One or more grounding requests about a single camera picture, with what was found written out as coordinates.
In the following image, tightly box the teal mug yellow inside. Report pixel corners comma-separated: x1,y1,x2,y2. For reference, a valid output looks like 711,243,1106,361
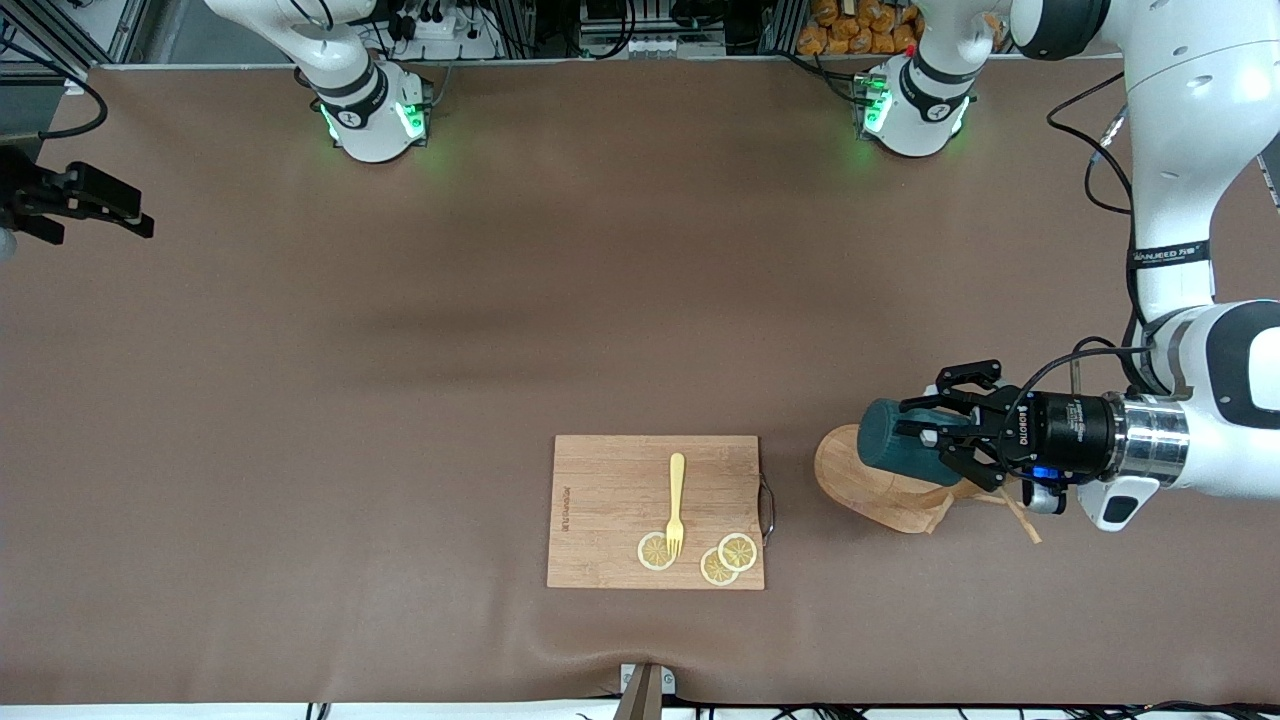
857,398,966,488

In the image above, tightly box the wooden mug tree rack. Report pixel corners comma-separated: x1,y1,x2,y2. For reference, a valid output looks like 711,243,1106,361
813,425,1043,546

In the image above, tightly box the brown table mat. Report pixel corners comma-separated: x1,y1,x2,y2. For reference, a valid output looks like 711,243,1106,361
0,58,1280,706

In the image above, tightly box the yellow plastic fork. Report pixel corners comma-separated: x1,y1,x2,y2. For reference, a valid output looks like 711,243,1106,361
665,452,688,558

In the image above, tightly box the white power strip with plugs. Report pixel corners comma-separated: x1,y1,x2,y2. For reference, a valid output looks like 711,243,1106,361
385,0,503,61

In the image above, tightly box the bamboo cutting board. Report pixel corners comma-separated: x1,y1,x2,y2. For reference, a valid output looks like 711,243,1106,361
546,434,766,591

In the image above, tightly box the pile of orange snacks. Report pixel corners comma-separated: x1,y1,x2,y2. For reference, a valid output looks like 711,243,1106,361
797,0,926,57

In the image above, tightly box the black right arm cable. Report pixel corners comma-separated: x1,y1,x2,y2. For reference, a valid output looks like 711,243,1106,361
0,30,109,143

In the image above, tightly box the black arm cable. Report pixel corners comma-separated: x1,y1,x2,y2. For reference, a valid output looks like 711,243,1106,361
0,30,109,143
1005,70,1161,421

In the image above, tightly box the aluminium frame post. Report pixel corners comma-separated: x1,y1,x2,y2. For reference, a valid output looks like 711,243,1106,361
0,0,151,71

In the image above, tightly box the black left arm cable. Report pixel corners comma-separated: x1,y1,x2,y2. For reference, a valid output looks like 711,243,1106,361
1005,70,1161,421

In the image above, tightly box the metal table edge bracket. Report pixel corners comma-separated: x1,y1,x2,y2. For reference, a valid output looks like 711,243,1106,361
618,662,677,720

